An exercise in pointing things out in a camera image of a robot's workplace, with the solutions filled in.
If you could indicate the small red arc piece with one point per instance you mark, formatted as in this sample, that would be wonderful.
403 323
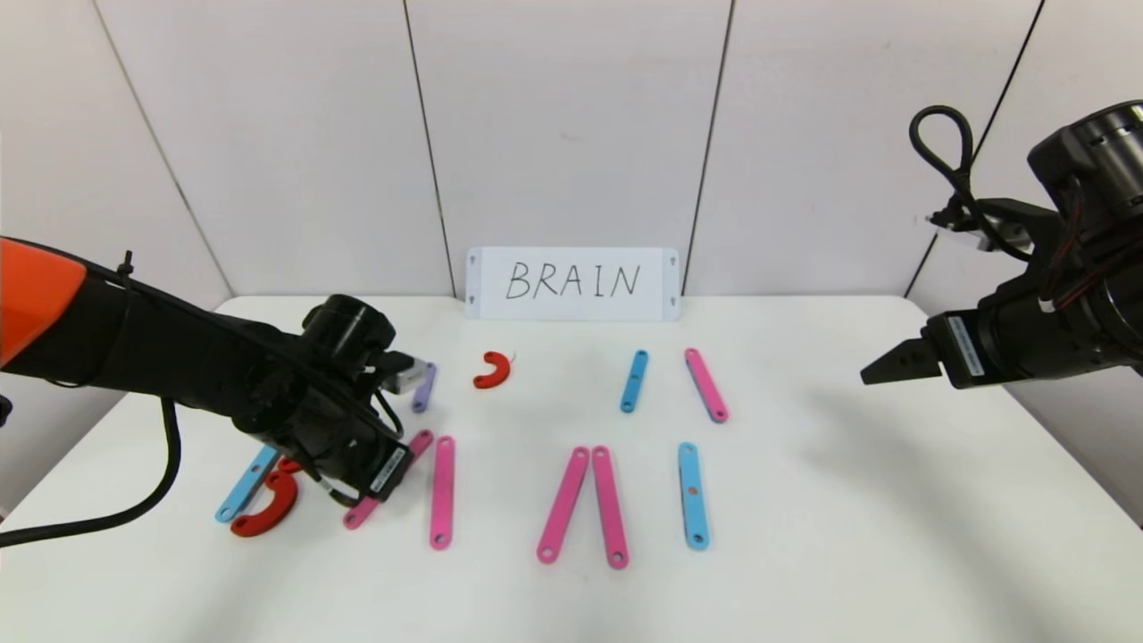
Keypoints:
503 371

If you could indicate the long light blue flat bar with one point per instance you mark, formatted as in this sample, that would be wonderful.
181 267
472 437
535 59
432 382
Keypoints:
237 496

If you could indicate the large red arc piece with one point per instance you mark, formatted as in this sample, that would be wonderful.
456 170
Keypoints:
272 515
287 465

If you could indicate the blue bar with orange hole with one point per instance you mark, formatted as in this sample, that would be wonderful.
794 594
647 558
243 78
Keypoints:
693 513

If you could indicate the short purple flat bar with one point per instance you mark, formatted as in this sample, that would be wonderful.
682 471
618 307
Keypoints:
422 399

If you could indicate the pink bar with holes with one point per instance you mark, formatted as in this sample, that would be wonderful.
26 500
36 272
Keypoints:
610 507
442 492
705 385
563 505
360 515

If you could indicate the short blue flat bar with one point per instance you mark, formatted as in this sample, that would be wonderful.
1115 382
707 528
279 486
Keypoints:
634 381

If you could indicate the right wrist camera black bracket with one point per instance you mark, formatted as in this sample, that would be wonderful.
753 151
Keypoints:
1018 214

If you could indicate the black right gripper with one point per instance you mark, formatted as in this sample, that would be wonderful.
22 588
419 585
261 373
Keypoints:
963 348

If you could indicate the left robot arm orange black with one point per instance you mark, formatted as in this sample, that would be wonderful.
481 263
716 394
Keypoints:
134 348

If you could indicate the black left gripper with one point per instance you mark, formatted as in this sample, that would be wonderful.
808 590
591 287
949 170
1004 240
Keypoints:
389 471

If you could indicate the left wrist camera silver box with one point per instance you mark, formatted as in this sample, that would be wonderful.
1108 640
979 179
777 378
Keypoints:
406 371

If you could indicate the white sign reading BRAIN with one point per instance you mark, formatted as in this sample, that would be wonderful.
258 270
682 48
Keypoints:
536 308

